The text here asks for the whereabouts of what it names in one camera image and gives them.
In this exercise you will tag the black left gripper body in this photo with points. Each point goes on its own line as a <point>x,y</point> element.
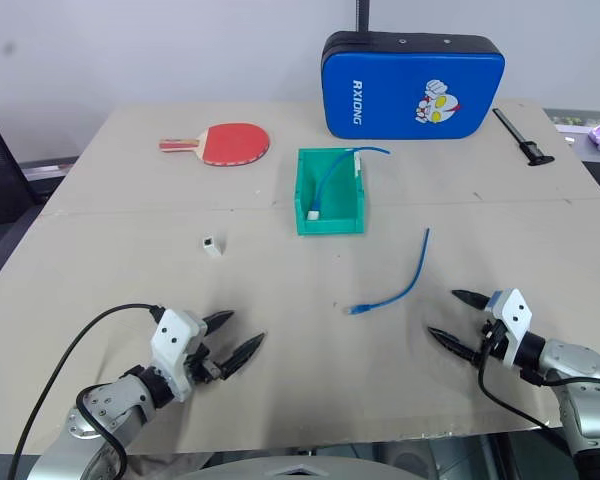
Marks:
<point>202,367</point>

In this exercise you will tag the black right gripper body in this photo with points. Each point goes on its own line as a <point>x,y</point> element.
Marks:
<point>495,345</point>

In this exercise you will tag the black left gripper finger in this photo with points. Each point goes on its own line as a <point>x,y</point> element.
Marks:
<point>242,350</point>
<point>220,318</point>

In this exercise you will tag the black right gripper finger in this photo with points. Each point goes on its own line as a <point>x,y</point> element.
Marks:
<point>471,298</point>
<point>452,342</point>

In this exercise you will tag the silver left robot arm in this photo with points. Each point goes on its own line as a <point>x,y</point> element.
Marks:
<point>115,405</point>

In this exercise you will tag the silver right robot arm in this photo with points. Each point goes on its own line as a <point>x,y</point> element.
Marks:
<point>580,365</point>

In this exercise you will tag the grey rounded robot body shell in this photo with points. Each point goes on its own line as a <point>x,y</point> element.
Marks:
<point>230,472</point>

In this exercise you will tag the green plastic bin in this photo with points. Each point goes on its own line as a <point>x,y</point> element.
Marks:
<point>340,200</point>

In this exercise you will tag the black caliper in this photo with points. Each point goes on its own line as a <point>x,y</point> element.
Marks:
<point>522,142</point>

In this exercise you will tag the red table tennis paddle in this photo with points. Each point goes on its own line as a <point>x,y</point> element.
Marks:
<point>235,142</point>

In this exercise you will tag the blue RXIONG kick pad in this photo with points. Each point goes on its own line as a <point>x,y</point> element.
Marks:
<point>395,90</point>

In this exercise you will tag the black pole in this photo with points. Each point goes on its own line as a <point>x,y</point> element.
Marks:
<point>362,15</point>

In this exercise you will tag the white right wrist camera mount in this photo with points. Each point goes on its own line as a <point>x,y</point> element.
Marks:
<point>515,315</point>

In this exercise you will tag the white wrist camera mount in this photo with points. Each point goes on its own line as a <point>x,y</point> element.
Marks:
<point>172,335</point>
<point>515,315</point>

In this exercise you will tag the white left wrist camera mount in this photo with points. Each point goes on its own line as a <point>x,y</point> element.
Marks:
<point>172,335</point>

